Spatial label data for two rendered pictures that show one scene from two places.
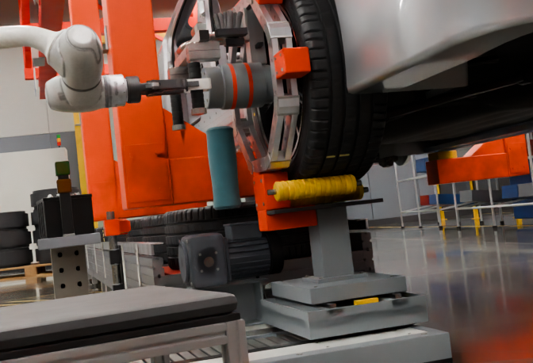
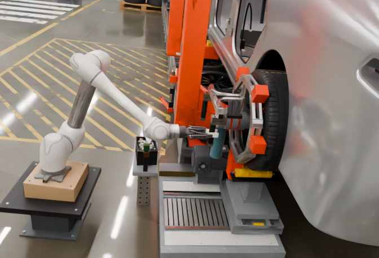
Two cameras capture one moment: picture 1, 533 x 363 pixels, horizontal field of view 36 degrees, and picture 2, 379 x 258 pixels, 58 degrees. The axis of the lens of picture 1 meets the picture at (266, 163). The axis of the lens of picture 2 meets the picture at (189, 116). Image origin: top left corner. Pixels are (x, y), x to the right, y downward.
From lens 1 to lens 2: 145 cm
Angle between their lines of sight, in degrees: 31
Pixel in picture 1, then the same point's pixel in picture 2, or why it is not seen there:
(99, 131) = (177, 15)
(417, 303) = (279, 228)
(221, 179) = (215, 147)
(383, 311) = (264, 228)
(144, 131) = (189, 98)
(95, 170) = (172, 34)
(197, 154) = (210, 110)
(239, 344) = not seen: outside the picture
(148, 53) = (199, 64)
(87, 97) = not seen: hidden behind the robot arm
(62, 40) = (151, 132)
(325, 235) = (252, 184)
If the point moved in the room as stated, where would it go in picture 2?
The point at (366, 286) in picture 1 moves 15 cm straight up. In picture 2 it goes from (261, 216) to (265, 199)
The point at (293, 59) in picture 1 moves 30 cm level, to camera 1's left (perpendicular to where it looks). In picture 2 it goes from (258, 148) to (205, 138)
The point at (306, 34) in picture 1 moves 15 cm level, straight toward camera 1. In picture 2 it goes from (268, 133) to (267, 146)
